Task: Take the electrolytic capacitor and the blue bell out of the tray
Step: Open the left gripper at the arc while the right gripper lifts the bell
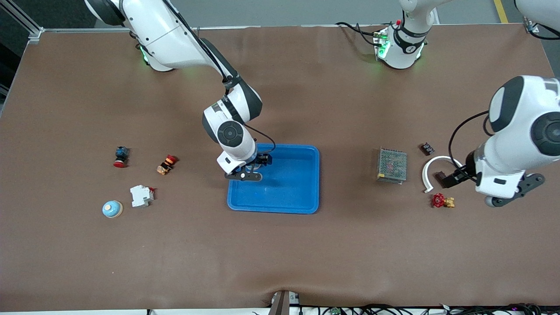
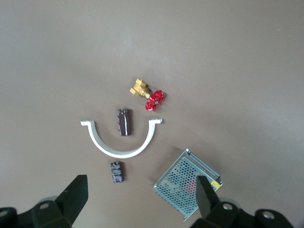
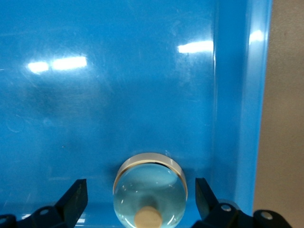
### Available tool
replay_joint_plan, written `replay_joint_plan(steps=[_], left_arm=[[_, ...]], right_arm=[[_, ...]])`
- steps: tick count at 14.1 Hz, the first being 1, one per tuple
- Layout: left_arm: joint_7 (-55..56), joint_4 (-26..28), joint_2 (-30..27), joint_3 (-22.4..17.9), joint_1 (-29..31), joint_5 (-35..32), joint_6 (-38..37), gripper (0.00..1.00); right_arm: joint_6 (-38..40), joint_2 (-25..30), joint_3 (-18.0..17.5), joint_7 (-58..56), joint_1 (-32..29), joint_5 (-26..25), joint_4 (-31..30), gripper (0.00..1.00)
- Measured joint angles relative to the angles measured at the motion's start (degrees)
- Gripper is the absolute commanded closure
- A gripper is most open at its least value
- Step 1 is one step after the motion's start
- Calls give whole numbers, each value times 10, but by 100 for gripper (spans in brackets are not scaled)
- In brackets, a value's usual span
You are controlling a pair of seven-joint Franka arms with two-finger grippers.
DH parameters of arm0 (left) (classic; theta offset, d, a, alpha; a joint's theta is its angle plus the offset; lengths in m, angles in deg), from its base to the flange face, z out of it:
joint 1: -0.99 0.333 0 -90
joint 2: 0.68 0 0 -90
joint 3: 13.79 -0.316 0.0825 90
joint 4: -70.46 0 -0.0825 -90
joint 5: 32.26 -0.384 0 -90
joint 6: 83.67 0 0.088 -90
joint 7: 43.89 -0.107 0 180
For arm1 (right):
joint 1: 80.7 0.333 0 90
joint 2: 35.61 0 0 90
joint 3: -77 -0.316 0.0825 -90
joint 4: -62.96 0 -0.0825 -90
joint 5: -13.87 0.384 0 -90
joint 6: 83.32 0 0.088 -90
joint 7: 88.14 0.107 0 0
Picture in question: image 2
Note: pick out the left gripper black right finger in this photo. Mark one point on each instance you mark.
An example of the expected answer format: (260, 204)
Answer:
(209, 204)

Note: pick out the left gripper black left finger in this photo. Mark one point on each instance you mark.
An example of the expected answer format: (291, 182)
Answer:
(71, 199)

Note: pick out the metal mesh power supply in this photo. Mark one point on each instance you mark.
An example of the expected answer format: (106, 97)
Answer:
(178, 180)

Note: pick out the brass valve red handwheel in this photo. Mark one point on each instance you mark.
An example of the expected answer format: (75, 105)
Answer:
(155, 101)

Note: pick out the white curved plastic bracket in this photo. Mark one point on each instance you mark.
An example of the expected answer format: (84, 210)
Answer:
(118, 154)

